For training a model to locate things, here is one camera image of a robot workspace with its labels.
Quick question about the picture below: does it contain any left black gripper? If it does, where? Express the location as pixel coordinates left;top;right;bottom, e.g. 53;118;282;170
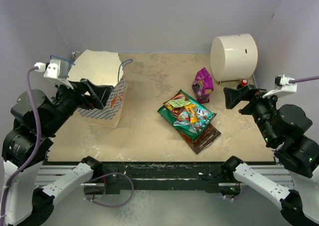
46;76;114;134

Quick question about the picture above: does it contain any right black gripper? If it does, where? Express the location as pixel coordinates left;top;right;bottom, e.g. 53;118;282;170
223;82;284;143

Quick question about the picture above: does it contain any blue checkered paper bag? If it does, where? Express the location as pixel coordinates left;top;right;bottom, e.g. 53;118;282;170
49;49;134;129

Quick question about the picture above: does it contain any purple snack bag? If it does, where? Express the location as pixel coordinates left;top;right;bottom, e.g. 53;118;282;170
191;67;214;104

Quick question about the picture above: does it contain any brown chocolate snack bag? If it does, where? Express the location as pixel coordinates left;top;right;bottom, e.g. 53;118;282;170
177;124;221;154

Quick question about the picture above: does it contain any teal mint candy bag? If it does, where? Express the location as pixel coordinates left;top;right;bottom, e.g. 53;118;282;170
173;101;216;135

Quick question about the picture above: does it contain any yellow M&M's packet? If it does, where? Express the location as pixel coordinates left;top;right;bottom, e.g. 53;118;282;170
184;104;198;123

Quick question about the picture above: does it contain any dark green snack bag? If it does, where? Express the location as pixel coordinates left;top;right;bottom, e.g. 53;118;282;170
158;90;208;142

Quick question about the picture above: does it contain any colourful candy bag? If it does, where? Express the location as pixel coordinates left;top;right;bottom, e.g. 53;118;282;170
163;93;190;116

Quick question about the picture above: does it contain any green snack pack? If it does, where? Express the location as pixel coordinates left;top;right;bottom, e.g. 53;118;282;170
167;97;192;108

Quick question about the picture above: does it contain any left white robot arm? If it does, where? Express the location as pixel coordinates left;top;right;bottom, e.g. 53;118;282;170
0;79;113;226

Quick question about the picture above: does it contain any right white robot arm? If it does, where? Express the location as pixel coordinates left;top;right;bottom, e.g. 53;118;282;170
221;85;319;226

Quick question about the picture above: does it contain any red black button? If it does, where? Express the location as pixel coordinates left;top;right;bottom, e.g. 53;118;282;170
237;79;248;89

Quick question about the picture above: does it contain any white cylindrical container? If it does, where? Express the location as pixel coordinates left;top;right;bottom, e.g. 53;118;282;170
210;33;258;82

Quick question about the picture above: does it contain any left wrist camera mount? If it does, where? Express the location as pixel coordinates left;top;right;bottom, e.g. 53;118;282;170
34;58;74;89

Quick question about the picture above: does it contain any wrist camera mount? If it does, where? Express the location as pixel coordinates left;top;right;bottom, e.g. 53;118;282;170
262;74;297;99
34;58;74;89

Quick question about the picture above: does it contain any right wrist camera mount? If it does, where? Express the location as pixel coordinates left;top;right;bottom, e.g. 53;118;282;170
262;74;297;99

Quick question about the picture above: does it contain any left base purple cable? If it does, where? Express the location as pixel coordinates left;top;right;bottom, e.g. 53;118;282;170
83;171;135;208

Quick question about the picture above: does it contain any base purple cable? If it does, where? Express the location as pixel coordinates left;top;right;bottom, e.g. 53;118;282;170
223;183;250;202
83;171;135;208

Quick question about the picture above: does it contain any aluminium frame rail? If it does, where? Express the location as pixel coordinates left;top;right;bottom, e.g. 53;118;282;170
249;165;294;188

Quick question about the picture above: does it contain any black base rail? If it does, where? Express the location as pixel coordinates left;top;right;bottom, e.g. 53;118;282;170
74;161;251;196

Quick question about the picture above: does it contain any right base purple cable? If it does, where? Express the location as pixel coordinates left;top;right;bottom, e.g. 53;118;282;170
223;183;250;202

